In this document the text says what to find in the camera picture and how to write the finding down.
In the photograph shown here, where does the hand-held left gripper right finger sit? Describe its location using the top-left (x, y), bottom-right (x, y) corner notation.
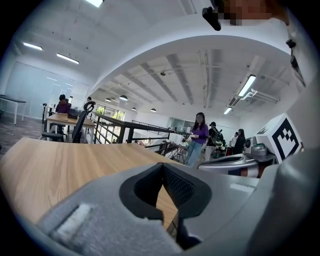
top-left (161, 161), bottom-right (262, 251)

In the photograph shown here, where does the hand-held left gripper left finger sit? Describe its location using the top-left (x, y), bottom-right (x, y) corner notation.
top-left (34, 161), bottom-right (185, 256)

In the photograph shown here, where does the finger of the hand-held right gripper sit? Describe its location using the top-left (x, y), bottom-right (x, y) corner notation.
top-left (198, 159), bottom-right (261, 178)
top-left (207, 153), bottom-right (252, 163)

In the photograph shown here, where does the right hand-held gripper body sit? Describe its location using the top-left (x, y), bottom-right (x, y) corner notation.
top-left (243, 112), bottom-right (305, 166)

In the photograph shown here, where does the black hairpin-leg side table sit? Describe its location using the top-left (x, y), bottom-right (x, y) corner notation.
top-left (161, 139), bottom-right (191, 165)

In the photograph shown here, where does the white box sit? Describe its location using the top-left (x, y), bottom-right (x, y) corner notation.
top-left (168, 132), bottom-right (185, 144)

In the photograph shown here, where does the black metal railing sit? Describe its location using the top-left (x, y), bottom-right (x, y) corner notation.
top-left (92, 111), bottom-right (176, 151)

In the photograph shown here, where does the black high-back office chair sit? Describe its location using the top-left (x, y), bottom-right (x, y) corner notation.
top-left (41, 100), bottom-right (96, 144)

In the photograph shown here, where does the wooden office desk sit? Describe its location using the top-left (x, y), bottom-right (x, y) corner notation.
top-left (45, 112), bottom-right (96, 141)

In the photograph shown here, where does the person's face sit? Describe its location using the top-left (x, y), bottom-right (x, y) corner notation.
top-left (219, 0), bottom-right (291, 27)

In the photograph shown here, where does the dark-topped white-legged table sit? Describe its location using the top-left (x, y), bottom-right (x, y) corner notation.
top-left (0, 94), bottom-right (27, 126)

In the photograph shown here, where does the black harness strap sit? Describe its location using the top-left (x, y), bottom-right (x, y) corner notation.
top-left (285, 38), bottom-right (308, 88)

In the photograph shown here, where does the black head camera mount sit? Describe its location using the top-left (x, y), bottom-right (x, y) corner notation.
top-left (201, 0), bottom-right (223, 32)

